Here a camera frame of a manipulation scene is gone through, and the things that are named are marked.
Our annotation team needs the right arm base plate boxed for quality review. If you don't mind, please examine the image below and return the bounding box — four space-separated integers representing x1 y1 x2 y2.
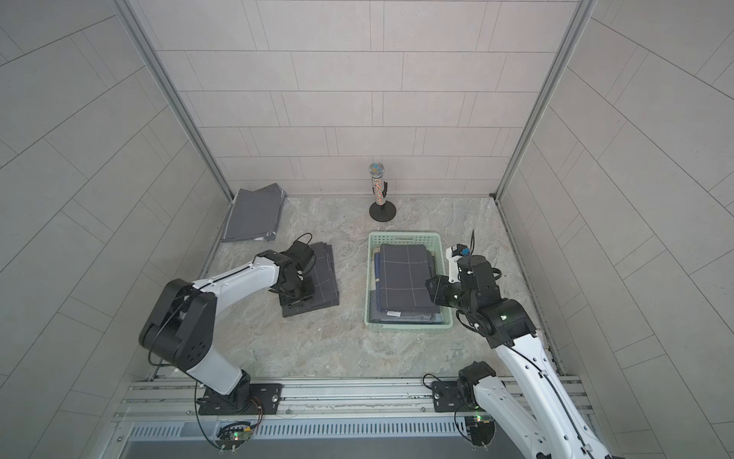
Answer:
429 380 475 413

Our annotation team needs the dark grey checked pillowcase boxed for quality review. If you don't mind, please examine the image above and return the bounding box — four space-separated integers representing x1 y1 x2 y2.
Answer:
282 242 339 317
378 244 441 314

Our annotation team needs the blue pillowcase with stripes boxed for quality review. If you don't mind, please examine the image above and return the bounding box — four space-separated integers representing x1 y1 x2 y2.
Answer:
374 251 385 314

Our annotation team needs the plain grey folded pillowcase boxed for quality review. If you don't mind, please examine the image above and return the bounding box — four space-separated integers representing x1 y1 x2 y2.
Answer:
222 183 287 242

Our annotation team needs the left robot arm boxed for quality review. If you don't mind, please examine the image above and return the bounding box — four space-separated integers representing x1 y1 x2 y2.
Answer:
139 241 317 396

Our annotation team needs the beige grey striped pillowcase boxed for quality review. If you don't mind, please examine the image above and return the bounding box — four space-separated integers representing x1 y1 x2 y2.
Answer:
368 291 443 324

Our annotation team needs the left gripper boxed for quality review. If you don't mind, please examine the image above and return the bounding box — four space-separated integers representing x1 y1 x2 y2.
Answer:
280 274 319 309

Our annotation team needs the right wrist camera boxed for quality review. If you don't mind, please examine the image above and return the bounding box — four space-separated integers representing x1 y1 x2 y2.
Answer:
445 244 470 283

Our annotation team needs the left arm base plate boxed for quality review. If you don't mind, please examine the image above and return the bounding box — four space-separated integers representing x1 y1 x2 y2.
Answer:
195 384 284 416

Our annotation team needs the right circuit board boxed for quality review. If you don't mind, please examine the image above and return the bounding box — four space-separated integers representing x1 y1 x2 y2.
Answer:
464 415 496 449

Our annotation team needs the left circuit board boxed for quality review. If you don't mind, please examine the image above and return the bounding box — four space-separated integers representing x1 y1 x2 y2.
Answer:
215 422 252 453

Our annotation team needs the green plastic basket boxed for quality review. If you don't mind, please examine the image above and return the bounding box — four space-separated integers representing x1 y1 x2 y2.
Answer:
364 231 453 331

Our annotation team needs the dark grey checked pillowcase front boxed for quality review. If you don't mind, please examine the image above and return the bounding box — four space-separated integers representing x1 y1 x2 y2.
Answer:
282 242 339 317

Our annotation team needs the circuit board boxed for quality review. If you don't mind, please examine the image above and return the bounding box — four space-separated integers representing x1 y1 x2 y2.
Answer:
215 422 252 453
464 415 496 449

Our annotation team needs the aluminium rail frame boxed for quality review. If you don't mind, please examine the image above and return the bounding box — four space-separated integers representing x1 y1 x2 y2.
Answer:
111 375 594 426

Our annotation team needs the dark grey checked pillowcase back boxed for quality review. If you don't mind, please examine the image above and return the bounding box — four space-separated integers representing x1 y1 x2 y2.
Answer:
378 244 441 314

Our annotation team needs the microphone on black stand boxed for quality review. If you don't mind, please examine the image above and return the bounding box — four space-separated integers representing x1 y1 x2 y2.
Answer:
369 163 397 223

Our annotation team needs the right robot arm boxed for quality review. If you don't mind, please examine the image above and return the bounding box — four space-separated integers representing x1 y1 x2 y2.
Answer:
426 251 611 458

